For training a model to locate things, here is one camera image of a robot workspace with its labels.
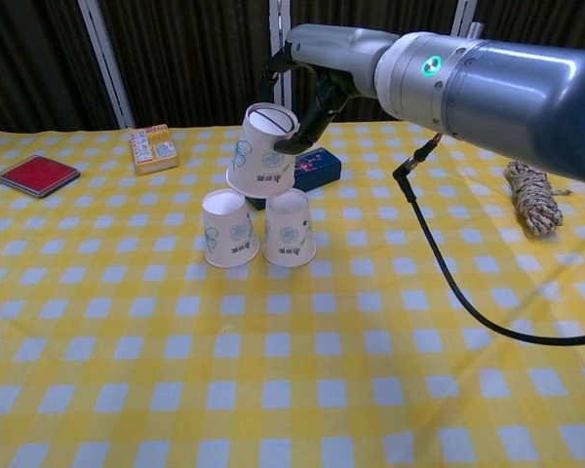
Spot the yellow checkered tablecloth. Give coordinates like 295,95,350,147
0,121,585,468

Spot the white paper cup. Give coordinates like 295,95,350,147
201,188,260,269
262,188,318,268

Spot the white partition frame post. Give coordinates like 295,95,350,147
76,0,137,130
450,0,475,35
269,0,293,111

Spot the red stamp pad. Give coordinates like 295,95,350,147
0,154,82,199

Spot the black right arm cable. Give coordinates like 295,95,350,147
392,134,585,346

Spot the white cup with black line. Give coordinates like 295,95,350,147
225,100,301,199

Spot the coiled rope bundle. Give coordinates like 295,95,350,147
504,160,574,239

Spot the blue rectangular box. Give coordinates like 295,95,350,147
246,148,343,212

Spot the yellow snack box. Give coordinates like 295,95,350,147
129,123,180,176

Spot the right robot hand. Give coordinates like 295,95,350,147
259,22,401,155

